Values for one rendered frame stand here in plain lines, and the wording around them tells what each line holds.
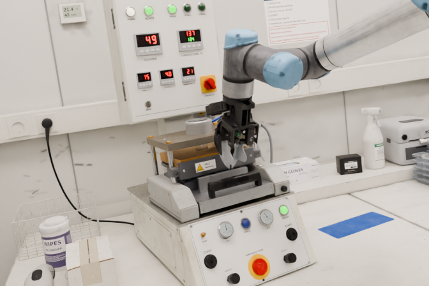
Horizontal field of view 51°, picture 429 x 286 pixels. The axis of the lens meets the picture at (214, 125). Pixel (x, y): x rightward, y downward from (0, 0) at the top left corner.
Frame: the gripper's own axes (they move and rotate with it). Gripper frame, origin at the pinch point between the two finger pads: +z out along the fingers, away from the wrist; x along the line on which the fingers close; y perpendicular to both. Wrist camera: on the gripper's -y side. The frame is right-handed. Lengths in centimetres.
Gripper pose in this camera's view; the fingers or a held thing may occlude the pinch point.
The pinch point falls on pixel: (228, 163)
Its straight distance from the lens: 117.7
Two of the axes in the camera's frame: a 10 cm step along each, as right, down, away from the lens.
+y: 4.6, 4.1, -7.9
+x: 8.9, -1.7, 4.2
